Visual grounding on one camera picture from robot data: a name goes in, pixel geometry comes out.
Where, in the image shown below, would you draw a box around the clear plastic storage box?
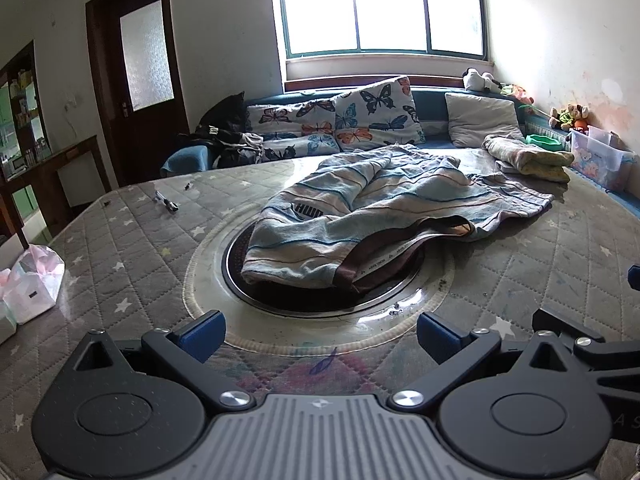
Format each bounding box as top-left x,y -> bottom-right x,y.
569,125 -> 636,192

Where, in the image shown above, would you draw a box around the blue sofa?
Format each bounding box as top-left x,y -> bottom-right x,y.
160,87 -> 640,218

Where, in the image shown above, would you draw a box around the folded yellow green towel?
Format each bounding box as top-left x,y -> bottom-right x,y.
481,135 -> 576,183

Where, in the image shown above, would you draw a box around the glass display cabinet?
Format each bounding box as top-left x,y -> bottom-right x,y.
0,40 -> 51,181

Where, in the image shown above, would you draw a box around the orange green plush toy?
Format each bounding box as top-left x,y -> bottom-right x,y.
500,84 -> 535,105

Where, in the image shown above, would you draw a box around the dark wooden side table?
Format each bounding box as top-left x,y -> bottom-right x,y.
0,135 -> 113,251

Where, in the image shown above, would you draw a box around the black bag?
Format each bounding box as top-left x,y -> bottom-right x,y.
177,91 -> 265,170

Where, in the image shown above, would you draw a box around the brown plush toys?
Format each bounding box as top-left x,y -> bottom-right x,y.
547,104 -> 590,133

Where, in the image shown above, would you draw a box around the panda plush toy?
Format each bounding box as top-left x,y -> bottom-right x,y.
461,67 -> 503,93

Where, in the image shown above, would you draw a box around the silver black pen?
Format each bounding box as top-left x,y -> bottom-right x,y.
152,190 -> 180,213

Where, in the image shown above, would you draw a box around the square butterfly print pillow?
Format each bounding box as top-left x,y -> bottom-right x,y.
334,76 -> 426,152

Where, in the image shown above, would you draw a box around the round black induction cooktop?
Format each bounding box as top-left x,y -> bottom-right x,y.
222,220 -> 426,318

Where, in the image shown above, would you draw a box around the grey pillow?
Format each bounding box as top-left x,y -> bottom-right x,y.
444,92 -> 526,149

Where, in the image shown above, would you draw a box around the dark wooden door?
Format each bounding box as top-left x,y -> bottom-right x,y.
85,0 -> 191,186

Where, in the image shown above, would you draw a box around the pink white plastic bag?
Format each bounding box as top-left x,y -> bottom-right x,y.
0,267 -> 18,345

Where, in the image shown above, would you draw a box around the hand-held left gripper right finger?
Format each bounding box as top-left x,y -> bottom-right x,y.
390,311 -> 576,409

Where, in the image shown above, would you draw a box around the large window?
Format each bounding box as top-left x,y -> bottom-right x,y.
270,0 -> 493,61

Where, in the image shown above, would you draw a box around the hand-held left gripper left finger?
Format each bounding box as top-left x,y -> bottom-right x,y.
75,310 -> 256,411

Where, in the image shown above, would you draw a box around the blue striped towel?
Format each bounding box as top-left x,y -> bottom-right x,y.
241,144 -> 555,295

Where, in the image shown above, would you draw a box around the grey quilted star table cover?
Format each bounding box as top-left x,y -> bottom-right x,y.
0,157 -> 640,480

